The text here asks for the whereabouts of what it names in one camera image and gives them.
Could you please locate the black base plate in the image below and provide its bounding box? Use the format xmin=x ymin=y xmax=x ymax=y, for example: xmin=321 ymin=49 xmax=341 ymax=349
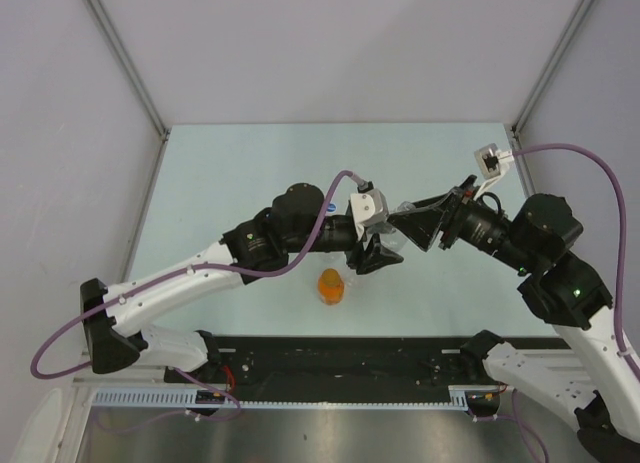
xmin=163 ymin=335 xmax=576 ymax=390

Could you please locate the right aluminium frame post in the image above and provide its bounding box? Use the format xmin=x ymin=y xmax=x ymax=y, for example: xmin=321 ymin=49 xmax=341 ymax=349
xmin=510 ymin=0 xmax=599 ymax=138

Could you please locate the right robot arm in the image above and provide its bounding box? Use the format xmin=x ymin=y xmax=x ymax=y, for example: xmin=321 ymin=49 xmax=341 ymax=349
xmin=388 ymin=177 xmax=639 ymax=462

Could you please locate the left aluminium frame post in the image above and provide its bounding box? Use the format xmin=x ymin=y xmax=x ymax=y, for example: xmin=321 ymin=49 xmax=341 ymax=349
xmin=83 ymin=0 xmax=169 ymax=140

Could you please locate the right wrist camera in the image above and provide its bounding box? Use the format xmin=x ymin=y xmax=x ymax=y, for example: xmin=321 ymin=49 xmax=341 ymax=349
xmin=474 ymin=144 xmax=514 ymax=200

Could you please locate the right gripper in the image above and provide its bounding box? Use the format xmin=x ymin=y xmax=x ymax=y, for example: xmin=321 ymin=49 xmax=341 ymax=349
xmin=386 ymin=173 xmax=535 ymax=272

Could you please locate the aluminium frame post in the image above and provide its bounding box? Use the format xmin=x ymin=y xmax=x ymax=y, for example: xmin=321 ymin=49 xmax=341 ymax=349
xmin=83 ymin=0 xmax=169 ymax=140
xmin=510 ymin=0 xmax=599 ymax=138

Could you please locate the slotted cable duct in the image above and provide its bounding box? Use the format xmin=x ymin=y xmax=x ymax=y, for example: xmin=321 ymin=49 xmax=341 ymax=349
xmin=92 ymin=387 xmax=503 ymax=411

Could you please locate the orange bottle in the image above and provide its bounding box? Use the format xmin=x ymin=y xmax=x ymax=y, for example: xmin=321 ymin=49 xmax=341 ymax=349
xmin=317 ymin=268 xmax=345 ymax=306

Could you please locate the clear plastic bottle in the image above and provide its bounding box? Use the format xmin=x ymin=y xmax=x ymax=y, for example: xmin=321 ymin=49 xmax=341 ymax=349
xmin=318 ymin=223 xmax=407 ymax=288

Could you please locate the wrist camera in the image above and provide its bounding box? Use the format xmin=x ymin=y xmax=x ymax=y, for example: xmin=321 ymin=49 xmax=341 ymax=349
xmin=349 ymin=188 xmax=389 ymax=238
xmin=474 ymin=144 xmax=514 ymax=200

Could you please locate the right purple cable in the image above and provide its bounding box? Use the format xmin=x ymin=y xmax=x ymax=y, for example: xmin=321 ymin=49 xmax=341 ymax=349
xmin=510 ymin=142 xmax=640 ymax=379

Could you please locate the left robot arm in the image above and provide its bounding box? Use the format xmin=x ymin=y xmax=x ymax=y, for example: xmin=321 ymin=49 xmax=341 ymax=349
xmin=80 ymin=183 xmax=403 ymax=383

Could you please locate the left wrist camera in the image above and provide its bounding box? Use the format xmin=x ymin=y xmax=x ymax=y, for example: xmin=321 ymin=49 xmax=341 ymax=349
xmin=349 ymin=188 xmax=389 ymax=238

